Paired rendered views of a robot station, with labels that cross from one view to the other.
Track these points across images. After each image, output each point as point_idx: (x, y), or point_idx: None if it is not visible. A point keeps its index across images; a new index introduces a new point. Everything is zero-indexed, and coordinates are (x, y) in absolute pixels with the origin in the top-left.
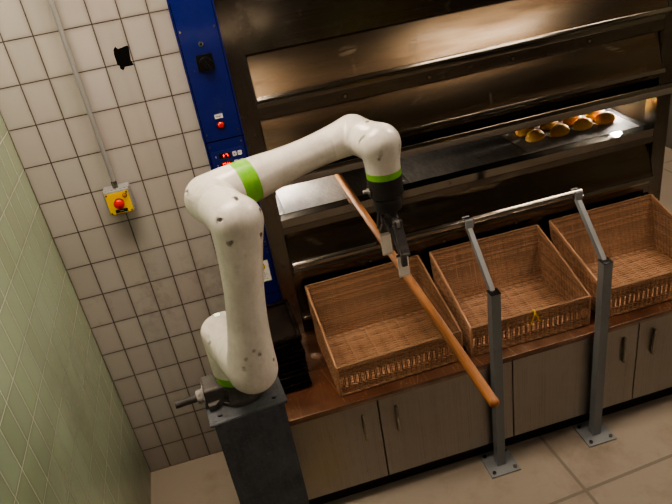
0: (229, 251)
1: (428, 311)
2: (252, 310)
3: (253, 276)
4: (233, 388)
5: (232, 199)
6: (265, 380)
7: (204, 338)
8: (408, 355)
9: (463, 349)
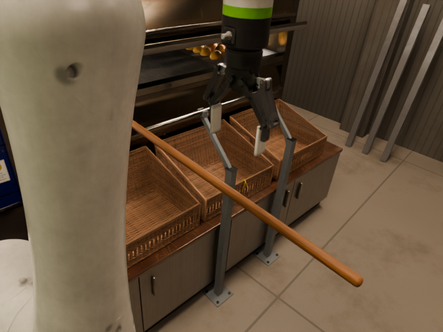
0: (64, 101)
1: (229, 192)
2: (111, 249)
3: (119, 170)
4: None
5: None
6: None
7: None
8: (161, 231)
9: (289, 226)
